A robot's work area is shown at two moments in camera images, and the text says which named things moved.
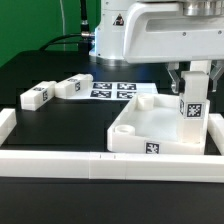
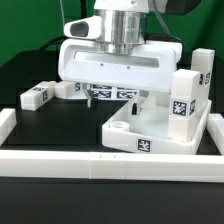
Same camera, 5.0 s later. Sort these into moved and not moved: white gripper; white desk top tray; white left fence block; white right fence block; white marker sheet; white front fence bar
Moved: white gripper; white desk top tray
Not moved: white right fence block; white left fence block; white marker sheet; white front fence bar
